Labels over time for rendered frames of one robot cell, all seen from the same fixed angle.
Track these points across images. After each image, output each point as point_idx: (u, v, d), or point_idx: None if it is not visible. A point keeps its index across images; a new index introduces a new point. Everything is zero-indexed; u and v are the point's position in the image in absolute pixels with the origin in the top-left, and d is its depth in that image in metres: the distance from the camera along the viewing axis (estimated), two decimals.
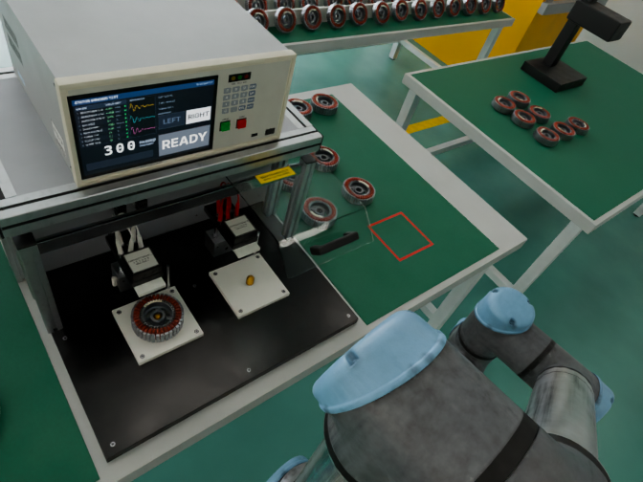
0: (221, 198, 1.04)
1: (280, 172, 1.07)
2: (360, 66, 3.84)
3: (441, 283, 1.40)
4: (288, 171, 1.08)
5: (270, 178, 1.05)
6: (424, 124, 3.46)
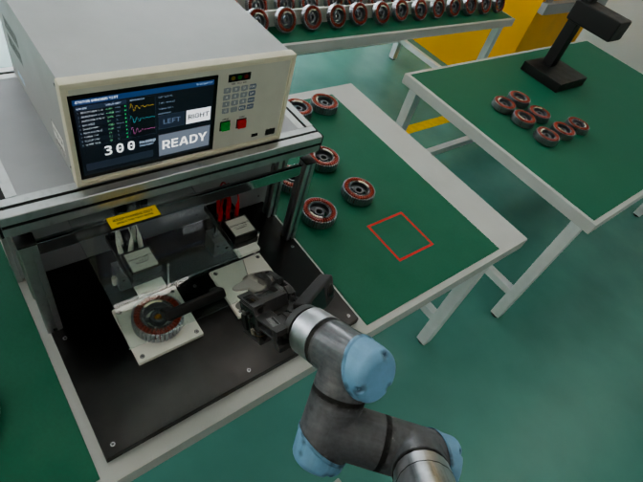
0: (221, 198, 1.04)
1: (142, 213, 0.90)
2: (360, 66, 3.84)
3: (441, 283, 1.40)
4: (151, 211, 0.90)
5: (125, 221, 0.87)
6: (424, 124, 3.46)
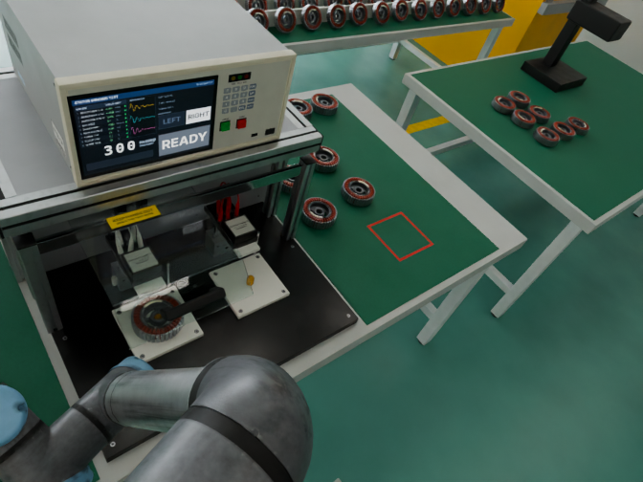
0: (221, 198, 1.04)
1: (142, 213, 0.90)
2: (360, 66, 3.84)
3: (441, 283, 1.40)
4: (151, 211, 0.90)
5: (125, 221, 0.87)
6: (424, 124, 3.46)
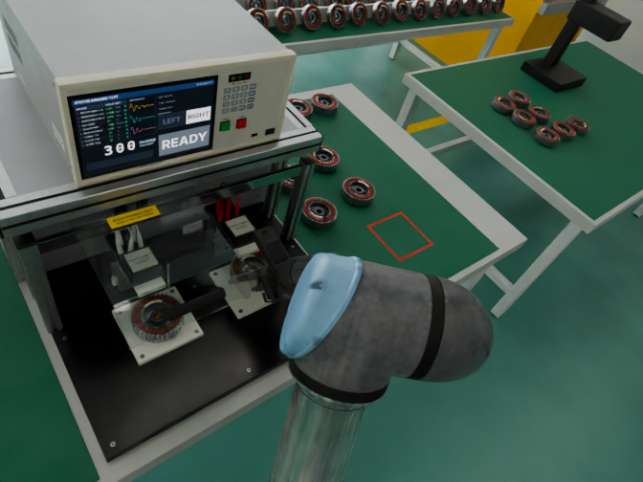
0: (221, 198, 1.04)
1: (142, 213, 0.90)
2: (360, 66, 3.84)
3: None
4: (151, 211, 0.90)
5: (125, 221, 0.87)
6: (424, 124, 3.46)
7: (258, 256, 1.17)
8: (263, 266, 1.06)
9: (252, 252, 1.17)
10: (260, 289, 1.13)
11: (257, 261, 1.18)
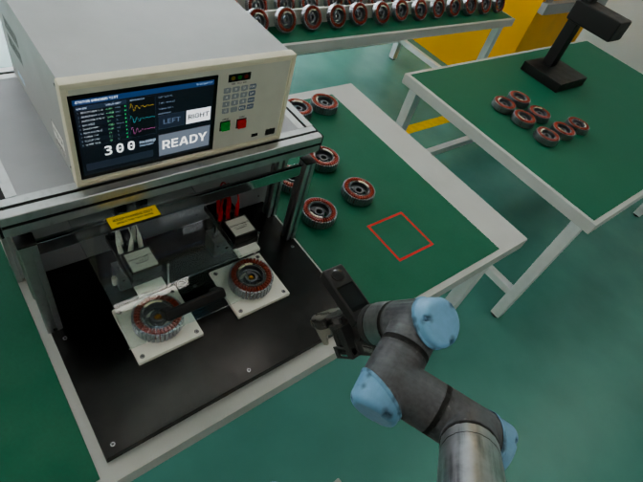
0: (221, 198, 1.04)
1: (142, 213, 0.90)
2: (360, 66, 3.84)
3: (441, 283, 1.40)
4: (151, 211, 0.90)
5: (125, 221, 0.87)
6: (424, 124, 3.46)
7: (256, 264, 1.20)
8: (335, 314, 0.86)
9: (250, 261, 1.20)
10: (257, 296, 1.16)
11: (255, 269, 1.20)
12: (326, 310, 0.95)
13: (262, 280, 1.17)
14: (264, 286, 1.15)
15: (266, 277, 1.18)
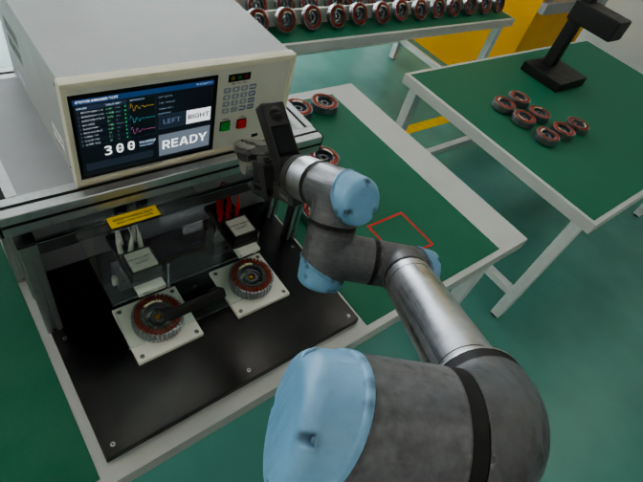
0: (221, 198, 1.04)
1: (142, 213, 0.90)
2: (360, 66, 3.84)
3: (441, 283, 1.40)
4: (151, 211, 0.90)
5: (125, 221, 0.87)
6: (424, 124, 3.46)
7: (256, 264, 1.20)
8: (261, 150, 0.83)
9: (250, 261, 1.20)
10: (257, 296, 1.16)
11: (255, 269, 1.20)
12: (253, 139, 0.91)
13: (262, 280, 1.17)
14: (264, 286, 1.15)
15: (266, 277, 1.18)
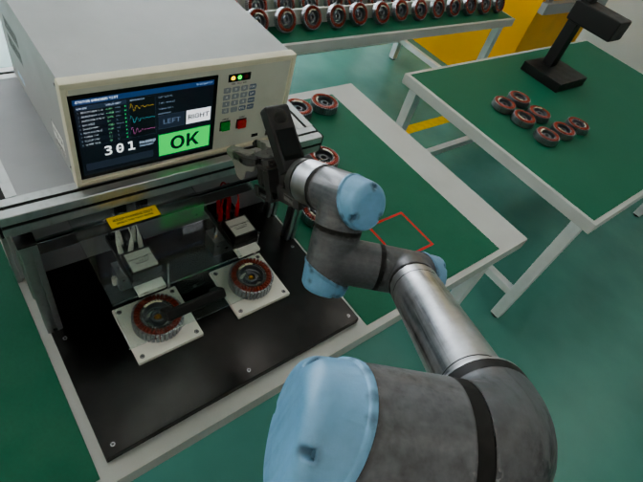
0: (221, 198, 1.04)
1: (142, 213, 0.90)
2: (360, 66, 3.84)
3: None
4: (151, 211, 0.90)
5: (125, 221, 0.87)
6: (424, 124, 3.46)
7: (256, 264, 1.20)
8: (266, 153, 0.82)
9: (250, 261, 1.20)
10: (257, 296, 1.16)
11: (255, 269, 1.20)
12: (266, 140, 0.91)
13: (262, 280, 1.17)
14: (264, 286, 1.15)
15: (266, 277, 1.18)
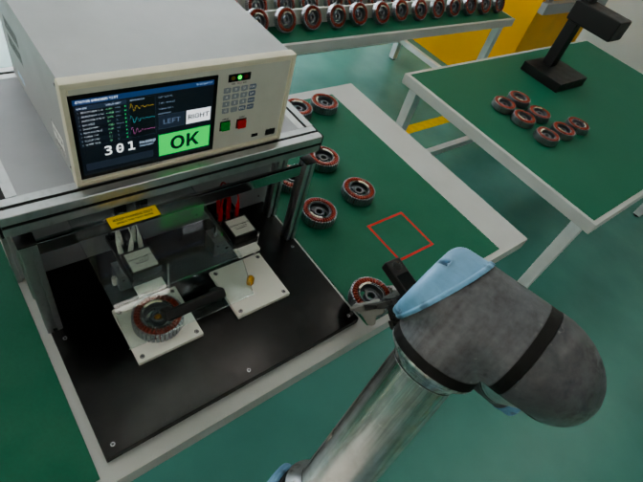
0: (221, 198, 1.04)
1: (142, 213, 0.90)
2: (360, 66, 3.84)
3: None
4: (151, 211, 0.90)
5: (125, 221, 0.87)
6: (424, 124, 3.46)
7: (374, 283, 1.22)
8: (391, 295, 1.11)
9: (367, 280, 1.22)
10: (380, 316, 1.18)
11: (373, 288, 1.23)
12: (394, 285, 1.22)
13: (383, 299, 1.20)
14: None
15: (386, 296, 1.20)
